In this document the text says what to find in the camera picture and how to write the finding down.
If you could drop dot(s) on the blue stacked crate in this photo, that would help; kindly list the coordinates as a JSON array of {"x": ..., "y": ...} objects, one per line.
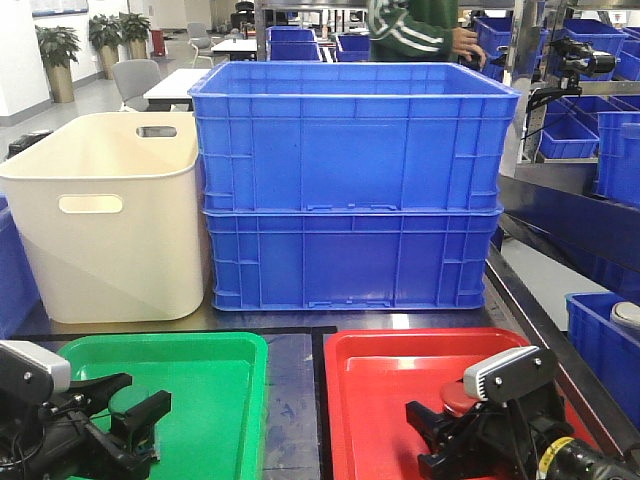
[
  {"x": 318, "y": 137},
  {"x": 366, "y": 261}
]

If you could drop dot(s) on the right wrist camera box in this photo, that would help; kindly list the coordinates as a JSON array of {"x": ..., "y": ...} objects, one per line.
[{"x": 510, "y": 374}]

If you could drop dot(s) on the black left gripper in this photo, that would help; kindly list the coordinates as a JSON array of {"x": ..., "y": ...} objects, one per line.
[{"x": 93, "y": 430}]

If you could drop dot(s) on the cream plastic basket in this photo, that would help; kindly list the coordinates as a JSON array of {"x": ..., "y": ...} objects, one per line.
[{"x": 108, "y": 211}]

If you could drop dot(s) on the red tray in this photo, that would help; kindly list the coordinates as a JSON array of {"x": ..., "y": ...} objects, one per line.
[{"x": 372, "y": 374}]

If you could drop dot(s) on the person in green jacket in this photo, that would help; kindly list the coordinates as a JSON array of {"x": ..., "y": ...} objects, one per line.
[{"x": 420, "y": 31}]

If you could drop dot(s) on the upper blue stacked crate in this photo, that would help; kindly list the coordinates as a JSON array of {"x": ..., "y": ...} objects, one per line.
[{"x": 318, "y": 137}]

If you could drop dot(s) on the grey office chair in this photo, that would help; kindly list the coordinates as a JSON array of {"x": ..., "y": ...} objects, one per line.
[{"x": 133, "y": 78}]

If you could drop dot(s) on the red round button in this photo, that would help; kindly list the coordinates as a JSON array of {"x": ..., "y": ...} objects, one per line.
[{"x": 455, "y": 399}]

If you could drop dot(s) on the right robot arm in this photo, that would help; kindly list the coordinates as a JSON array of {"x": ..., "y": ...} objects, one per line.
[{"x": 566, "y": 458}]

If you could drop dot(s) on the blue bin right foreground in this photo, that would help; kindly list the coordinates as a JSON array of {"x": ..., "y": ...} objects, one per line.
[{"x": 611, "y": 351}]

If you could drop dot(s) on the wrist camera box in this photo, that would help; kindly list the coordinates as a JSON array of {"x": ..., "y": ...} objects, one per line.
[
  {"x": 510, "y": 374},
  {"x": 32, "y": 373}
]

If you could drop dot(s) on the green tray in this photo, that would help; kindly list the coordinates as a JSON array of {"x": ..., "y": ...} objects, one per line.
[{"x": 216, "y": 426}]

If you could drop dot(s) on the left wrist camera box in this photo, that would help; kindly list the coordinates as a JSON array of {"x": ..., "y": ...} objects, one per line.
[{"x": 32, "y": 373}]

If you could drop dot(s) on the lower blue stacked crate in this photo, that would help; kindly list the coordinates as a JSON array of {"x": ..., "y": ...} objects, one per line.
[{"x": 366, "y": 261}]

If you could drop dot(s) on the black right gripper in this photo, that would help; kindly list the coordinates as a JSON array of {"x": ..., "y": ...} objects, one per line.
[{"x": 511, "y": 435}]

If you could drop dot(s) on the potted plant left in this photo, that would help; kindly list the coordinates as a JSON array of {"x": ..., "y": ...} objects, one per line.
[{"x": 58, "y": 47}]

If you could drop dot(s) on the white table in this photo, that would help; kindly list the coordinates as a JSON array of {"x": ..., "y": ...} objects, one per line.
[{"x": 174, "y": 88}]

